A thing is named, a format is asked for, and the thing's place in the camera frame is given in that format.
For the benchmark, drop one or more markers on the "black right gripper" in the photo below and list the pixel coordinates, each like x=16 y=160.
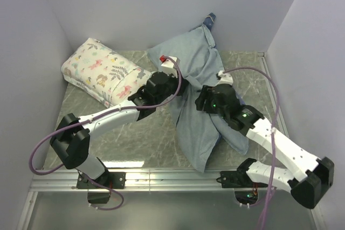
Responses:
x=206 y=93

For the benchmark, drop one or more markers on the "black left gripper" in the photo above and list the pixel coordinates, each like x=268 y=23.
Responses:
x=185 y=83

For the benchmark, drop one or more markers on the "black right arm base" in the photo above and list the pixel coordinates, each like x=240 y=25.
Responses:
x=245 y=190

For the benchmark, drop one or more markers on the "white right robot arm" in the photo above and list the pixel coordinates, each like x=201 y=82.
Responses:
x=305 y=176

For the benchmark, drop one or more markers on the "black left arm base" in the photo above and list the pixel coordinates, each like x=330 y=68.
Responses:
x=102 y=193

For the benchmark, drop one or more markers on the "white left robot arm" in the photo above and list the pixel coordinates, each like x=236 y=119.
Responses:
x=71 y=144

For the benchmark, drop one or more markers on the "floral patterned pillow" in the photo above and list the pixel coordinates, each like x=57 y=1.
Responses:
x=103 y=73

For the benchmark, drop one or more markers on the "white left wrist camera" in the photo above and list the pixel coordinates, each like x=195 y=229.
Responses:
x=168 y=65

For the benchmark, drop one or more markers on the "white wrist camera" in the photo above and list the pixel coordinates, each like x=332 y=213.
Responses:
x=224 y=78
x=168 y=65

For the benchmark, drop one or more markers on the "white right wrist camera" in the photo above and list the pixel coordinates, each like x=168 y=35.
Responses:
x=224 y=78

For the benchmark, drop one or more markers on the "aluminium mounting rail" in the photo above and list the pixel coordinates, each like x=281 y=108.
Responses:
x=136 y=180

